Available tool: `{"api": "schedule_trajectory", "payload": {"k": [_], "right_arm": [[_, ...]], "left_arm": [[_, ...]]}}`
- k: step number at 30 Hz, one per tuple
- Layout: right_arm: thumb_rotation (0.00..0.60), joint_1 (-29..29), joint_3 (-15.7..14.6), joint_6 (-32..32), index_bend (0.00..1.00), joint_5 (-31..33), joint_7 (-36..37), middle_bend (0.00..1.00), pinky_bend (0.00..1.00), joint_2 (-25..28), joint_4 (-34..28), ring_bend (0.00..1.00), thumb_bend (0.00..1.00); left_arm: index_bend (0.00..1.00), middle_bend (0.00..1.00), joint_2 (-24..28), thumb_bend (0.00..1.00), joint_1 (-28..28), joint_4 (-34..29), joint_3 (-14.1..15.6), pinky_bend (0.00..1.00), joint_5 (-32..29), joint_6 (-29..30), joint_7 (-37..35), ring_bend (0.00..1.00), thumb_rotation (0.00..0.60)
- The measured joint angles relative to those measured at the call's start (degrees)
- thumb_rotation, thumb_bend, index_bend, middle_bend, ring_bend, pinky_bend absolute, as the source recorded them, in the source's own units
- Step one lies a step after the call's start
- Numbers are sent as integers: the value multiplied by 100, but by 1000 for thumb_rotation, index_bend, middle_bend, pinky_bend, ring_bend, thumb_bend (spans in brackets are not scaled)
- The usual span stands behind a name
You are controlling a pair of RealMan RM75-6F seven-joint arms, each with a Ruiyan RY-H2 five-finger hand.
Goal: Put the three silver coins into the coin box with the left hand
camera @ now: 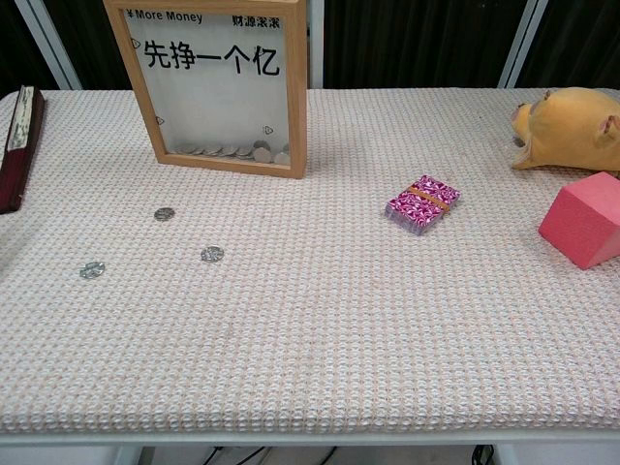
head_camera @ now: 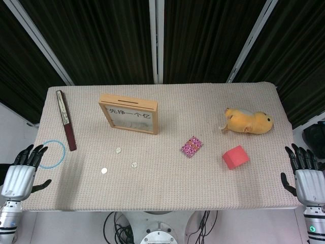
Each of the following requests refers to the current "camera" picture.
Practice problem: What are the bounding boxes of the beige woven tablecloth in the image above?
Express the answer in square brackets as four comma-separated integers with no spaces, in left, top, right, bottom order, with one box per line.
[0,87,620,434]

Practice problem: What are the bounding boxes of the white table frame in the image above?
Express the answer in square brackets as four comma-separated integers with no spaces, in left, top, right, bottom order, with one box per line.
[0,429,620,465]

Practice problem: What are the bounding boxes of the wooden framed money box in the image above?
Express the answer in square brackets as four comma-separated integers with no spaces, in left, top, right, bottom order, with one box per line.
[102,0,309,180]

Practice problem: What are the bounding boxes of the yellow plush toy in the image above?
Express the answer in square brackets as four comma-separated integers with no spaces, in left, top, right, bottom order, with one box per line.
[511,86,620,173]

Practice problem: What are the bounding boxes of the pink patterned card deck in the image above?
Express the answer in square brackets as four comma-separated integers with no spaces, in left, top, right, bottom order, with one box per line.
[385,173,462,238]

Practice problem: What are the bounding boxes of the pink foam cube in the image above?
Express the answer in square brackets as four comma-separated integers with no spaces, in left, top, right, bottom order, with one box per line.
[538,170,620,270]

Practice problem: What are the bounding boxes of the white frame post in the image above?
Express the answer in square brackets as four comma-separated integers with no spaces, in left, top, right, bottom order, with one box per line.
[497,0,549,89]
[306,0,326,90]
[13,0,82,91]

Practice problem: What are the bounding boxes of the black pleated curtain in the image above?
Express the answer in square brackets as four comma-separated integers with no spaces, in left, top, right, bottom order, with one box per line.
[0,0,620,101]

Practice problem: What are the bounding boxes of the dark red folded fan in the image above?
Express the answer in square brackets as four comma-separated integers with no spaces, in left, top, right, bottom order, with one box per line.
[0,85,47,215]

